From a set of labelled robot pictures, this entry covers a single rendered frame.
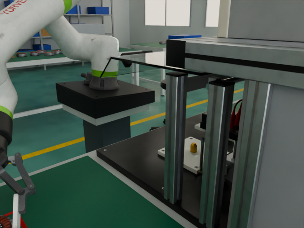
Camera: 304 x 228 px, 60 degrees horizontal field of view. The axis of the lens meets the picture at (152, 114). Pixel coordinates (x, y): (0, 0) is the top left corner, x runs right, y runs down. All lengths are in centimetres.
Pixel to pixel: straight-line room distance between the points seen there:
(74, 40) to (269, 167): 106
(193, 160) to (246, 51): 43
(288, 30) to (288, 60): 13
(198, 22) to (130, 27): 269
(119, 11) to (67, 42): 733
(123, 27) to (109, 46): 739
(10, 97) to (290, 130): 63
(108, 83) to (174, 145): 81
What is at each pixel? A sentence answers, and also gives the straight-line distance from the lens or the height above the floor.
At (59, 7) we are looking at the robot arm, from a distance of 88.
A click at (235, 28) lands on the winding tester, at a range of 52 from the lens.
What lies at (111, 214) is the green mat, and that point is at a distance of 62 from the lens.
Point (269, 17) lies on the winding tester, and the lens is 49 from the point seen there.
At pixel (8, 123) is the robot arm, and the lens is 70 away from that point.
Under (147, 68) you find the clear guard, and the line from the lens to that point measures 78.
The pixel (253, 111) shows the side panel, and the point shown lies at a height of 103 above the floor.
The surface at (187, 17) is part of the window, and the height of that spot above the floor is 119.
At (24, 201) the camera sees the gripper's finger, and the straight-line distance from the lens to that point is 59.
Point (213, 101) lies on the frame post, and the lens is 44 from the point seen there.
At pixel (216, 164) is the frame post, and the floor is 91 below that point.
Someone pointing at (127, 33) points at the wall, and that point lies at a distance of 875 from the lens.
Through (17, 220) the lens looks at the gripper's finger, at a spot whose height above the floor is 80.
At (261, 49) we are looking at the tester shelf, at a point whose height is 111.
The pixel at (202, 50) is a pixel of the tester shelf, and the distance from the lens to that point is 42.
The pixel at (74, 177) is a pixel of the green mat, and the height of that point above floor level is 75.
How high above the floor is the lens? 115
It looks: 20 degrees down
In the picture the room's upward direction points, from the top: straight up
